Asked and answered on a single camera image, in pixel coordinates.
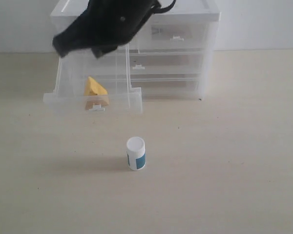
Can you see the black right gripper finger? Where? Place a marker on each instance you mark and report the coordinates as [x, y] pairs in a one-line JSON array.
[[103, 44], [83, 33]]

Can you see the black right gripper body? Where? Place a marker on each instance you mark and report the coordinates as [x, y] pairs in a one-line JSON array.
[[119, 18]]

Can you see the clear drawer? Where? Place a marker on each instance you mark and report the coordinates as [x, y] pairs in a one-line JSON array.
[[169, 86], [112, 71], [172, 36], [165, 64]]

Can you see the yellow wedge block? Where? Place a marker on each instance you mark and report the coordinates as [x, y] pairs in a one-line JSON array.
[[93, 88]]

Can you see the white teal pill bottle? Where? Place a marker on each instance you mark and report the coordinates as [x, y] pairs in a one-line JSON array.
[[136, 153]]

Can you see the white plastic drawer cabinet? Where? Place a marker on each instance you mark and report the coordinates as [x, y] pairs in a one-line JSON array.
[[171, 12]]

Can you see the clear bottom drawer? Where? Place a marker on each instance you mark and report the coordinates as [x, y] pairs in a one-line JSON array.
[[169, 86]]

